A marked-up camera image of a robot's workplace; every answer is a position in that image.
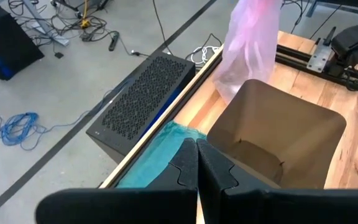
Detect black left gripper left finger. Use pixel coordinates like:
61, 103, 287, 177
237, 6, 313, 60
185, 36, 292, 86
35, 137, 200, 224

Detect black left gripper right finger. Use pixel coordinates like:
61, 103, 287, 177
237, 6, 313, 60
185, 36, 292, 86
196, 138, 358, 224

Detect teal trash bag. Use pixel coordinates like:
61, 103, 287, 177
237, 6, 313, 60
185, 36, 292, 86
116, 120, 208, 189

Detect translucent grey trash bin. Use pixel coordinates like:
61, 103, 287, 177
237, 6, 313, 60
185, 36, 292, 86
206, 78, 347, 190

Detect pale pink trash bag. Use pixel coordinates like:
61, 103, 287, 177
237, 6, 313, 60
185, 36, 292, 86
213, 0, 283, 105

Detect black perforated computer case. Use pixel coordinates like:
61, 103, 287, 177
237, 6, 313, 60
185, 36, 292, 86
85, 51, 196, 164

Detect black power strip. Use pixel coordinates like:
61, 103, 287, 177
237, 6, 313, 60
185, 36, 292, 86
108, 30, 121, 52

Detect silver metal bar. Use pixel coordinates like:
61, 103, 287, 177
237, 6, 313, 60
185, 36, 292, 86
22, 0, 70, 47

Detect black box with blue light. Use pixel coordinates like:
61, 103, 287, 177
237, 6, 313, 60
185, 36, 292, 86
0, 5, 45, 82

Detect white coiled cable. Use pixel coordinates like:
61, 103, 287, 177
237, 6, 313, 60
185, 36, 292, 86
190, 45, 223, 65

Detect silver bracket plate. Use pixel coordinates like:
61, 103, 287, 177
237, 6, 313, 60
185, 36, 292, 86
306, 37, 336, 74

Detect tangled black floor cables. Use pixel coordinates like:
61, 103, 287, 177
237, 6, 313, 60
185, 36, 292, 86
7, 0, 150, 60

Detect blue coiled cable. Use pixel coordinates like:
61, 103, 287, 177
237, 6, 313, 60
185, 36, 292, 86
0, 111, 90, 152

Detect yellow cable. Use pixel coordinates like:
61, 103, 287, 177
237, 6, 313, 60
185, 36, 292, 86
78, 0, 92, 29

